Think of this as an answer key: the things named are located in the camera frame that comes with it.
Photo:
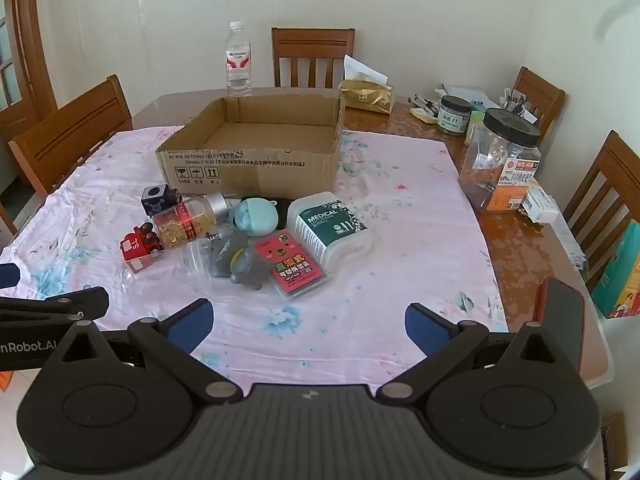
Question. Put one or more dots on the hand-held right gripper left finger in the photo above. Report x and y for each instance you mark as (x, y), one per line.
(192, 327)

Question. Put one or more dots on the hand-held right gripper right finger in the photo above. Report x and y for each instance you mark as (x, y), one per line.
(425, 327)

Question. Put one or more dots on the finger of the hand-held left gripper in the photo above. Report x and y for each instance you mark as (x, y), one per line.
(7, 275)
(50, 302)

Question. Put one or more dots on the grey animal toy yellow collar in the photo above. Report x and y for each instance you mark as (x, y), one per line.
(245, 265)

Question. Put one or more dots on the yellow capsule bottle silver lid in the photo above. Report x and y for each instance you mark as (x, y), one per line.
(185, 222)

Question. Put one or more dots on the pink card packet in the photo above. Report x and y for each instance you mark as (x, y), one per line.
(292, 265)

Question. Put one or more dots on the teal round case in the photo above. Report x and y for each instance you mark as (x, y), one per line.
(256, 216)

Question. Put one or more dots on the black toy with red wheels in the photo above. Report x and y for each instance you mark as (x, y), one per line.
(157, 200)

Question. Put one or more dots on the cardboard box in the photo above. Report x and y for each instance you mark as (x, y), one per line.
(250, 170)

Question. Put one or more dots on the orange plastic bag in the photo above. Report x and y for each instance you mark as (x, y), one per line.
(6, 381)

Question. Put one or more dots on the pink floral tablecloth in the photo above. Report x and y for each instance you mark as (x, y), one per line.
(400, 240)

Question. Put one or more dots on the dark phone red case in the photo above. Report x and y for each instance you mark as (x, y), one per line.
(565, 325)

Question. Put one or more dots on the wooden chair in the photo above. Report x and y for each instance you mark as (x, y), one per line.
(312, 55)
(537, 92)
(70, 130)
(607, 180)

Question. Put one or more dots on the white medicine box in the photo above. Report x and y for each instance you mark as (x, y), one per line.
(540, 205)

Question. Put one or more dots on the large clear jar black lid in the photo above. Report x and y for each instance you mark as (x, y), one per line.
(500, 170)

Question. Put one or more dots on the white plastic bin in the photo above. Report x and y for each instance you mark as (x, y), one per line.
(602, 355)

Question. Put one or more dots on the colourful printed bag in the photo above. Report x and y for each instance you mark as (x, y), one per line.
(620, 275)

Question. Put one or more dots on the small jar green lid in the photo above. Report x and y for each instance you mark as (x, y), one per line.
(474, 130)

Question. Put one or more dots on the small glass jar black lid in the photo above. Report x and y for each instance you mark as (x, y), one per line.
(454, 117)

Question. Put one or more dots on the yellow sticky note pad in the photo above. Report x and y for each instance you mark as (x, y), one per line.
(422, 115)

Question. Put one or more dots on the brown cardboard carton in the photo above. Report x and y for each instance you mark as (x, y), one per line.
(614, 442)

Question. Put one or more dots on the bundle of pens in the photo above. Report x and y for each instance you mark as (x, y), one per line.
(425, 104)

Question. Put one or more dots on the stack of papers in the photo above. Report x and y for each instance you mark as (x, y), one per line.
(470, 95)

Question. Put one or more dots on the gold tissue pack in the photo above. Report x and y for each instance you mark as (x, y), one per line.
(367, 95)

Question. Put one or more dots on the clear bag of items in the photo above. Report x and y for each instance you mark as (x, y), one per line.
(517, 105)

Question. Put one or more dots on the wooden glass door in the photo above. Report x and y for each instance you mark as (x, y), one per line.
(30, 35)

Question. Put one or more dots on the clear plastic water bottle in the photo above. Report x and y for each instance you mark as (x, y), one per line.
(238, 60)

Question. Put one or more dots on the wooden chair back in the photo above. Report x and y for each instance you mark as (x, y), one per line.
(312, 55)

